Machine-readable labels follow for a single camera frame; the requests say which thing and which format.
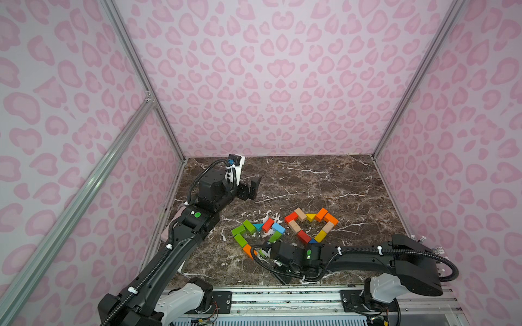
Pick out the green block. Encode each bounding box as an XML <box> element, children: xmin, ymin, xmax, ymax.
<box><xmin>231</xmin><ymin>225</ymin><xmax>247</xmax><ymax>237</ymax></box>
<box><xmin>234</xmin><ymin>234</ymin><xmax>247</xmax><ymax>248</ymax></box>
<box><xmin>243</xmin><ymin>220</ymin><xmax>257</xmax><ymax>234</ymax></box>
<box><xmin>269</xmin><ymin>231</ymin><xmax>282</xmax><ymax>244</ymax></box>

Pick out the red block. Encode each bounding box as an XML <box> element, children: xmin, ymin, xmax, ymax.
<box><xmin>284</xmin><ymin>211</ymin><xmax>299</xmax><ymax>224</ymax></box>
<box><xmin>297</xmin><ymin>230</ymin><xmax>311</xmax><ymax>244</ymax></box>
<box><xmin>262</xmin><ymin>218</ymin><xmax>275</xmax><ymax>232</ymax></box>

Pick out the tan block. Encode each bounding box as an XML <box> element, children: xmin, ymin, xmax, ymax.
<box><xmin>322</xmin><ymin>221</ymin><xmax>335</xmax><ymax>234</ymax></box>
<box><xmin>288</xmin><ymin>220</ymin><xmax>302</xmax><ymax>234</ymax></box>
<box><xmin>294</xmin><ymin>208</ymin><xmax>307</xmax><ymax>221</ymax></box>

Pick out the light blue block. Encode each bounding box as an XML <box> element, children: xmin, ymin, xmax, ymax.
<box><xmin>271</xmin><ymin>223</ymin><xmax>286</xmax><ymax>234</ymax></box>

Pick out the yellow rectangular block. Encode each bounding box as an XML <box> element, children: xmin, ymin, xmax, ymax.
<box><xmin>314</xmin><ymin>230</ymin><xmax>328</xmax><ymax>243</ymax></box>

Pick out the orange block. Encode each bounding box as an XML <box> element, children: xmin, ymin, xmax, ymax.
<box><xmin>242</xmin><ymin>244</ymin><xmax>253</xmax><ymax>259</ymax></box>
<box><xmin>324</xmin><ymin>213</ymin><xmax>338</xmax><ymax>226</ymax></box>
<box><xmin>315</xmin><ymin>208</ymin><xmax>328</xmax><ymax>221</ymax></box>

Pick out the yellow triangle block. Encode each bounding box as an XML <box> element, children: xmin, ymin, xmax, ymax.
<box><xmin>306</xmin><ymin>213</ymin><xmax>316</xmax><ymax>222</ymax></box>

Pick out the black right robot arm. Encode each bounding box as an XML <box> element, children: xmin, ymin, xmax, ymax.
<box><xmin>250</xmin><ymin>234</ymin><xmax>459</xmax><ymax>297</ymax></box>

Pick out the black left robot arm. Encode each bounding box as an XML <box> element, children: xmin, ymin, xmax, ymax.
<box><xmin>98</xmin><ymin>154</ymin><xmax>261</xmax><ymax>325</ymax></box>

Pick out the bundle of coloured pencils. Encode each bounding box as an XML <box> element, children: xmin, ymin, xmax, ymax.
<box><xmin>417</xmin><ymin>236</ymin><xmax>447</xmax><ymax>258</ymax></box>

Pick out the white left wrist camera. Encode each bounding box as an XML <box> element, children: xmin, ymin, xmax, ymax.
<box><xmin>225</xmin><ymin>154</ymin><xmax>246</xmax><ymax>186</ymax></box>

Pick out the aluminium front rail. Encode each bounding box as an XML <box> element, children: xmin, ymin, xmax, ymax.
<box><xmin>172</xmin><ymin>285</ymin><xmax>468</xmax><ymax>325</ymax></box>

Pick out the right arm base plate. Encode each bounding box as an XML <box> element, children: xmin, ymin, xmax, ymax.
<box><xmin>340</xmin><ymin>289</ymin><xmax>398</xmax><ymax>316</ymax></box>

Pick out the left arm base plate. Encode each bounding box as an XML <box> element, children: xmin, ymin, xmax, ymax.
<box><xmin>194</xmin><ymin>291</ymin><xmax>232</xmax><ymax>314</ymax></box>

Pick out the left corner frame post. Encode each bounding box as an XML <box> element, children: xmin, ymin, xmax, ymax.
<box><xmin>100</xmin><ymin>0</ymin><xmax>186</xmax><ymax>163</ymax></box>

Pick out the corner frame post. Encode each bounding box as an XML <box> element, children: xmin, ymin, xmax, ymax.
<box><xmin>372</xmin><ymin>0</ymin><xmax>468</xmax><ymax>162</ymax></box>
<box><xmin>100</xmin><ymin>0</ymin><xmax>186</xmax><ymax>163</ymax></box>

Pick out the aluminium diagonal frame bar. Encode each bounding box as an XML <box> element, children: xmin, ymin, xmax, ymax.
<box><xmin>1</xmin><ymin>99</ymin><xmax>156</xmax><ymax>325</ymax></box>

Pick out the right corner frame post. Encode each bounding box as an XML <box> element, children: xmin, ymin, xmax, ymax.
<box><xmin>372</xmin><ymin>0</ymin><xmax>468</xmax><ymax>162</ymax></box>

